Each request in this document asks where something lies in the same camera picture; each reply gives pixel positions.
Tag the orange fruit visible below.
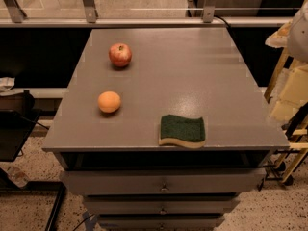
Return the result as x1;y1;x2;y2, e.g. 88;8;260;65
97;91;121;113

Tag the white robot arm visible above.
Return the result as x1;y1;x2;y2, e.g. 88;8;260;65
287;2;308;63

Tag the red apple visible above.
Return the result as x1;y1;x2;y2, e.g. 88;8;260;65
109;43;132;67

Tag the grey drawer cabinet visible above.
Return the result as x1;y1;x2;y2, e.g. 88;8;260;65
41;27;291;231

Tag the green and yellow sponge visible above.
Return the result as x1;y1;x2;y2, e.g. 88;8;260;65
159;115;206;149

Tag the top grey drawer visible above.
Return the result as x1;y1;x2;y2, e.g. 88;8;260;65
60;168;265;195

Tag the grey drawer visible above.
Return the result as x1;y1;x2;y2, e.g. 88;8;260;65
97;214;224;230
60;168;265;195
83;195;239;215

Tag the middle grey drawer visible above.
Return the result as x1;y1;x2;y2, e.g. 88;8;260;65
83;195;239;215

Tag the bottom grey drawer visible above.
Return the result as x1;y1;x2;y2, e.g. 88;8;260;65
97;214;224;230

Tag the black chair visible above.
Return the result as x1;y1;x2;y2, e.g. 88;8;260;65
0;90;41;162

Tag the metal railing with glass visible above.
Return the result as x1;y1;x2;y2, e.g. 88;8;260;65
0;0;305;27

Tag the black cable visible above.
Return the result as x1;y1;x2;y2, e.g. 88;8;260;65
214;14;232;29

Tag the black floor frame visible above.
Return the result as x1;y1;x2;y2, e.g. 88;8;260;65
0;170;65;231

